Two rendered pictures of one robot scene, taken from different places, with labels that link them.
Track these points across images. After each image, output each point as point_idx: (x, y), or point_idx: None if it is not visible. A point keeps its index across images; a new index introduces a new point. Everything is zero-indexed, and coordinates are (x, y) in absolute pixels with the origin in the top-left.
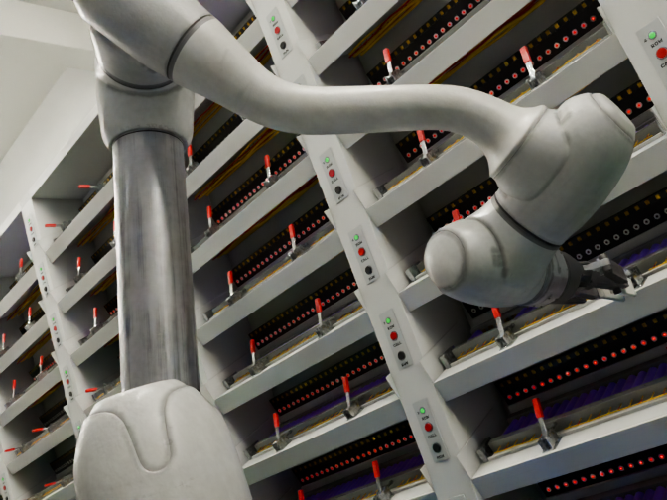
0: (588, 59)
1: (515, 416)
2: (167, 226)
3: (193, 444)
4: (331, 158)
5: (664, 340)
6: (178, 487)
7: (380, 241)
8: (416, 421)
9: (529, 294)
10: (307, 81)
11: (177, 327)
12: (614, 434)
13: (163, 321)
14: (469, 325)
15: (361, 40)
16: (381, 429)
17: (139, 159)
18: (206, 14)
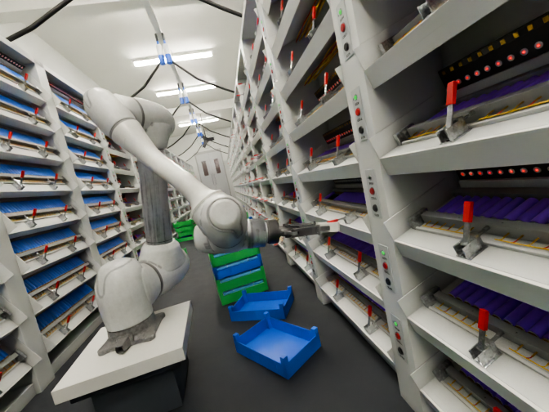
0: (336, 97)
1: None
2: (149, 188)
3: (109, 291)
4: (279, 105)
5: None
6: (104, 302)
7: (293, 149)
8: (302, 221)
9: (239, 250)
10: (272, 62)
11: (153, 223)
12: (339, 270)
13: (149, 221)
14: None
15: (298, 33)
16: None
17: (139, 161)
18: (118, 121)
